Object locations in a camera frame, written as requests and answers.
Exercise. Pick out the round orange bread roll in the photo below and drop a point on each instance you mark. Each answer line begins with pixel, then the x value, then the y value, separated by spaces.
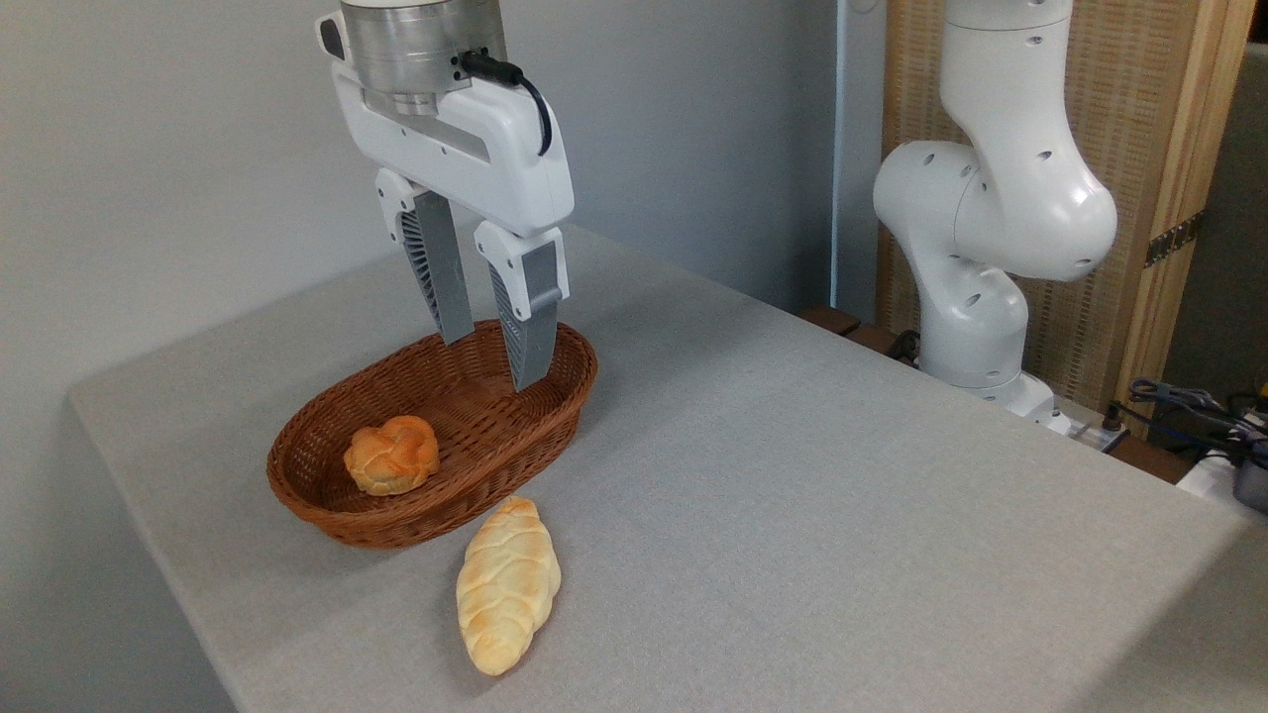
pixel 391 456

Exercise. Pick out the white plastic object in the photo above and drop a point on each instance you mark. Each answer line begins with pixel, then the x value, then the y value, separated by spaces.
pixel 1204 477

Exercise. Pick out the pale blue vertical trim strip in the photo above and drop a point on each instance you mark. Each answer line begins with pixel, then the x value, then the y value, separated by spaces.
pixel 840 149

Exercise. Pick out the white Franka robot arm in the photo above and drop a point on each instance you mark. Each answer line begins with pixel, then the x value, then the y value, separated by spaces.
pixel 991 198

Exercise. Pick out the dark metal screen hinge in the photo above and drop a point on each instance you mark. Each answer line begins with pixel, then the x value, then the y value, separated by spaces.
pixel 1174 239

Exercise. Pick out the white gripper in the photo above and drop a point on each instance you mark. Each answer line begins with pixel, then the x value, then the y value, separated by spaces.
pixel 495 149

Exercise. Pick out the long pale braided bread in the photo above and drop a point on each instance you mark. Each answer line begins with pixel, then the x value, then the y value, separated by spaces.
pixel 507 584

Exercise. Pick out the brown oval wicker basket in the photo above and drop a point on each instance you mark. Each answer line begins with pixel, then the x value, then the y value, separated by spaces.
pixel 475 436

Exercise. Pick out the white power strip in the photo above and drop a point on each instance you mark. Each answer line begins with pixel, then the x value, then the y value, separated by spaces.
pixel 1090 436

